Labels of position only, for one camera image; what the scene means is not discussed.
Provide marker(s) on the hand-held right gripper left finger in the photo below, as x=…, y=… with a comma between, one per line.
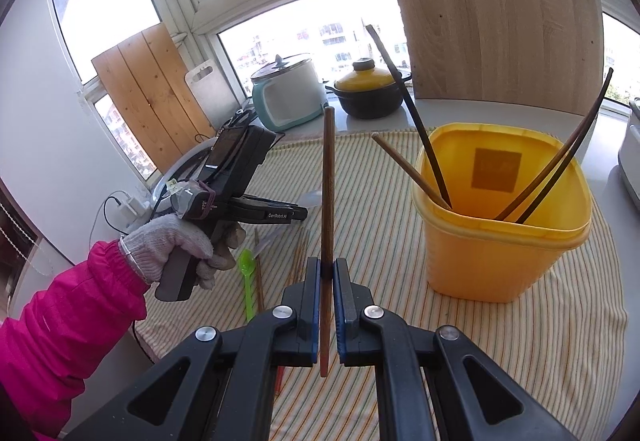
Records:
x=310, y=301

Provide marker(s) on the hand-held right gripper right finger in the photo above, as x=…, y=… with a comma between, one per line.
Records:
x=342, y=316

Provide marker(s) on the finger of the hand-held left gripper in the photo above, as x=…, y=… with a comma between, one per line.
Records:
x=270, y=213
x=260, y=198

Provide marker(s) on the green plastic spoon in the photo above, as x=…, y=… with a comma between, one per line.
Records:
x=246, y=266

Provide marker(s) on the bunch of wooden chopsticks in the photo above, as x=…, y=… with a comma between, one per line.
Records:
x=258, y=271

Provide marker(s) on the yellow plastic container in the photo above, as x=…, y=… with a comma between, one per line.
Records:
x=480, y=261

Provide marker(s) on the black chopstick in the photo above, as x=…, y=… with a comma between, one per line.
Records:
x=422, y=146

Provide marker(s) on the dark brown chopstick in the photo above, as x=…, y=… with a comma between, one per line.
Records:
x=530, y=189
x=546, y=191

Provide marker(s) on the person's left forearm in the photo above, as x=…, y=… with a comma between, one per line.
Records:
x=60, y=336

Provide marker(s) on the person's left hand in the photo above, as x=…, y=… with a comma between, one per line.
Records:
x=155, y=241

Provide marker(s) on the black power strip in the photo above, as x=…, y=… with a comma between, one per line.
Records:
x=240, y=117

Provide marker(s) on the white cutting board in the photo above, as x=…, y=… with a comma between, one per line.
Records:
x=212, y=96

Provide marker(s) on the teal white rice cooker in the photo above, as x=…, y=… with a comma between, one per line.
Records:
x=290, y=101

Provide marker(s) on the striped cloth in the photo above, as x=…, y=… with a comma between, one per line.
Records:
x=380, y=231

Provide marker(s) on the pine plank board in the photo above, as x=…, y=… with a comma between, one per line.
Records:
x=150, y=96

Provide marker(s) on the white power adapter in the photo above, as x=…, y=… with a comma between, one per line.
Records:
x=131, y=208

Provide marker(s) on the black pot yellow lid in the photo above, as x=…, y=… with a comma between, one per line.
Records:
x=370, y=101

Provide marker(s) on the light wooden board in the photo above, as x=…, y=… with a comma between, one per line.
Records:
x=490, y=21

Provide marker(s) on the floral white slow cooker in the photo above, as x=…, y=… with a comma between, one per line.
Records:
x=631, y=156

